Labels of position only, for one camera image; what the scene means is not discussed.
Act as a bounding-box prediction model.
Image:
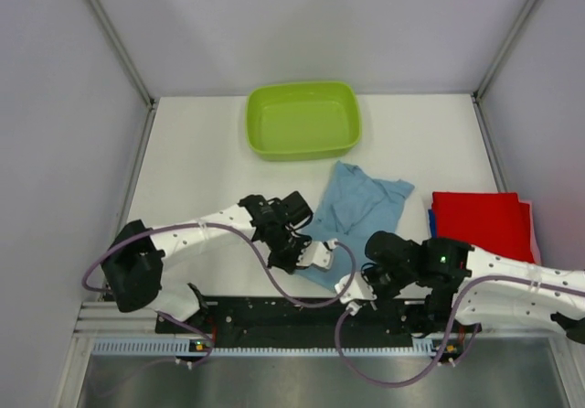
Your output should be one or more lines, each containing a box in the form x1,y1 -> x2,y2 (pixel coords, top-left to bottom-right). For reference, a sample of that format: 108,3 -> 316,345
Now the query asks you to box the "light blue t shirt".
300,161 -> 415,291

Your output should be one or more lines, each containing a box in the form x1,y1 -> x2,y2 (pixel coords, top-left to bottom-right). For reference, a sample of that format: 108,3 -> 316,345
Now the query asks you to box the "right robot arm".
363,231 -> 584,344

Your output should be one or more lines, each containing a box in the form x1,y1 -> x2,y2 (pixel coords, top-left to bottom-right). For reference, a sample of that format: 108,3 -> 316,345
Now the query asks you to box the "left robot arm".
101,191 -> 326,332

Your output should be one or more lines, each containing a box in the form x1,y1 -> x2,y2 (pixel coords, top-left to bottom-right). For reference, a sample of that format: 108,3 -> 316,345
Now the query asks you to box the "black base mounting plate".
154,294 -> 484,349

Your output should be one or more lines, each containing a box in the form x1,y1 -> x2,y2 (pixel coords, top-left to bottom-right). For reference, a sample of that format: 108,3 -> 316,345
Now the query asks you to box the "blue white folded t shirt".
428,209 -> 438,238

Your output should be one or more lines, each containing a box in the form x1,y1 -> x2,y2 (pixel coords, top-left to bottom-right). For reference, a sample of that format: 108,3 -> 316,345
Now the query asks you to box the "green plastic basin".
245,81 -> 362,162

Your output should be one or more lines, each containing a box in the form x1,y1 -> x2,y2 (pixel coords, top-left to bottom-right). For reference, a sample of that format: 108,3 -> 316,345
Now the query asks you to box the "red folded t shirt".
431,192 -> 535,264

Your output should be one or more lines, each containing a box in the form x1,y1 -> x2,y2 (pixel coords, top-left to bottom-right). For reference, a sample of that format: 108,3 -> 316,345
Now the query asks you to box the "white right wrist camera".
335,273 -> 377,316

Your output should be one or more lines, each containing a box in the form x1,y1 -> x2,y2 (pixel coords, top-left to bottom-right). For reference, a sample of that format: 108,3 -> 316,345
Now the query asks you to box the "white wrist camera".
296,240 -> 336,271
335,273 -> 377,316

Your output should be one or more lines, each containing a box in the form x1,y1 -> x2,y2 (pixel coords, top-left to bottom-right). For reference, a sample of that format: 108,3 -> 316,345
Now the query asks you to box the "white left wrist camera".
296,240 -> 336,271

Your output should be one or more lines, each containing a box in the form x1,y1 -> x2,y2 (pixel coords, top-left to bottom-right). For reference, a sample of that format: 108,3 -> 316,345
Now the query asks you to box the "left aluminium corner post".
84,0 -> 155,108

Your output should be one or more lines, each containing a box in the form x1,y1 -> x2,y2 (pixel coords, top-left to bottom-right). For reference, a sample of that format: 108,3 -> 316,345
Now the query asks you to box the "aluminium corner post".
84,0 -> 155,108
473,0 -> 544,103

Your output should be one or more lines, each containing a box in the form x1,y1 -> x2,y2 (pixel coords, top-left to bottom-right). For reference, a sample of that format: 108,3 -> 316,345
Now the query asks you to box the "right aluminium corner post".
473,0 -> 544,103

